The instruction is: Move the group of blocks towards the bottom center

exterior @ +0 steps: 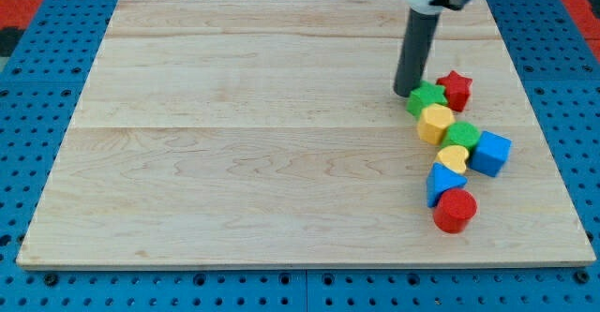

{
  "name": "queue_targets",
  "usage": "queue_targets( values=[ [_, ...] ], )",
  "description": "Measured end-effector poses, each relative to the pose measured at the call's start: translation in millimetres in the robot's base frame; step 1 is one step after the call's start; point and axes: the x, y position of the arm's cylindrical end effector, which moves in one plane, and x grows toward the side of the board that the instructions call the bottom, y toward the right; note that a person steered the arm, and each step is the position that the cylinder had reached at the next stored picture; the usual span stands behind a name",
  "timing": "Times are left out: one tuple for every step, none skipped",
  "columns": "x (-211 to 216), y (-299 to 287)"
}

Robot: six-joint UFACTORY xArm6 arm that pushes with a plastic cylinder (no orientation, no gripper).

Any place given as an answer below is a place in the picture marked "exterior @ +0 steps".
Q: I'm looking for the green star block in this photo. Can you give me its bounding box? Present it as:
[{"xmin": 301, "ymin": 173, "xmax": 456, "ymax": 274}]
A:
[{"xmin": 406, "ymin": 81, "xmax": 448, "ymax": 120}]

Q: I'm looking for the light wooden board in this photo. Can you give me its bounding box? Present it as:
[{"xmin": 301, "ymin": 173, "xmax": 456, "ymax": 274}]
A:
[{"xmin": 17, "ymin": 0, "xmax": 595, "ymax": 271}]

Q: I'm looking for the yellow hexagon block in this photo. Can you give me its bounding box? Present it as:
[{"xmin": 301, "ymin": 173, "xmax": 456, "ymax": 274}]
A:
[{"xmin": 416, "ymin": 104, "xmax": 456, "ymax": 145}]

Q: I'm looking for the blue triangle block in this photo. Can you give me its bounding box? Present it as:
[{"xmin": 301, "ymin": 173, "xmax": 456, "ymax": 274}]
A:
[{"xmin": 426, "ymin": 162, "xmax": 468, "ymax": 208}]

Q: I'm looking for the yellow heart block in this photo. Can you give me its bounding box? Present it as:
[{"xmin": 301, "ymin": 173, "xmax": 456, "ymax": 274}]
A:
[{"xmin": 435, "ymin": 145, "xmax": 470, "ymax": 175}]

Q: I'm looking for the green cylinder block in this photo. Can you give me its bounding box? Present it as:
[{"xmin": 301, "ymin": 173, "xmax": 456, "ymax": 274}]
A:
[{"xmin": 440, "ymin": 121, "xmax": 481, "ymax": 152}]

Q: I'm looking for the red star block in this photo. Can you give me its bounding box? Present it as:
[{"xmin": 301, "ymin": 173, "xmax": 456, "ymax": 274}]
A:
[{"xmin": 436, "ymin": 70, "xmax": 473, "ymax": 112}]

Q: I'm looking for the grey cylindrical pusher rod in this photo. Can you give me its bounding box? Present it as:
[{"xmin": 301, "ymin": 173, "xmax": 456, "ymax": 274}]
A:
[{"xmin": 394, "ymin": 9, "xmax": 440, "ymax": 97}]

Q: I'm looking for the red cylinder block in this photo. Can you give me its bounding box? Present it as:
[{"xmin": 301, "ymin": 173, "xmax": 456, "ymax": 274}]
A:
[{"xmin": 433, "ymin": 187, "xmax": 478, "ymax": 233}]

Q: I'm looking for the blue cube block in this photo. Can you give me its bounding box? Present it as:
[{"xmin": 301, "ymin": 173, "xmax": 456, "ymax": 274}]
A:
[{"xmin": 469, "ymin": 131, "xmax": 512, "ymax": 177}]

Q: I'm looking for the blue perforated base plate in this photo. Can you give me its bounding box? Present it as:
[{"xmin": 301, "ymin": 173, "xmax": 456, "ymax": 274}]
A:
[{"xmin": 1, "ymin": 0, "xmax": 599, "ymax": 311}]

